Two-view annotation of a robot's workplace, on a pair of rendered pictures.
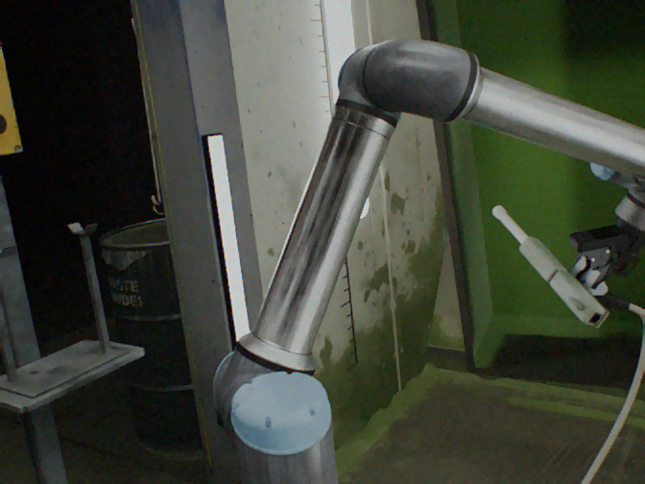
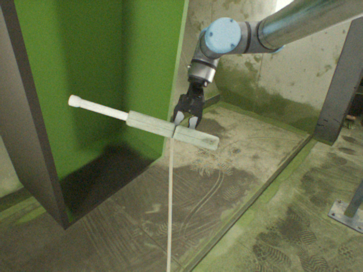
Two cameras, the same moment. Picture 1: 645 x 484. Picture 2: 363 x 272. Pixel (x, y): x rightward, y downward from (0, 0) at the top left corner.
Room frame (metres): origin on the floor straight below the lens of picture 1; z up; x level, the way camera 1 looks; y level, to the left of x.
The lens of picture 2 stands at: (1.32, 0.13, 1.28)
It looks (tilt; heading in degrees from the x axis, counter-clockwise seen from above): 32 degrees down; 279
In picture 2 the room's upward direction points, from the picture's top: straight up
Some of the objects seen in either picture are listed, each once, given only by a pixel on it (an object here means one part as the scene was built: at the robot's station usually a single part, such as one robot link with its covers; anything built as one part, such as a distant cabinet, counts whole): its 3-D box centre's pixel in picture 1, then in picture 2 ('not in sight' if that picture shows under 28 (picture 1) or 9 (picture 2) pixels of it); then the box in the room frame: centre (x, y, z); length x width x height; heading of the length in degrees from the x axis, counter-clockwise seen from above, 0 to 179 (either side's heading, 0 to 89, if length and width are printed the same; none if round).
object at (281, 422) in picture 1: (283, 439); not in sight; (0.92, 0.09, 0.83); 0.17 x 0.15 x 0.18; 17
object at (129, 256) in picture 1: (187, 328); not in sight; (2.61, 0.61, 0.44); 0.59 x 0.58 x 0.89; 36
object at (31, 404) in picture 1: (60, 371); not in sight; (1.42, 0.64, 0.78); 0.31 x 0.23 x 0.01; 145
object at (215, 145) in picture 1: (227, 246); not in sight; (1.78, 0.27, 0.96); 0.06 x 0.02 x 0.63; 145
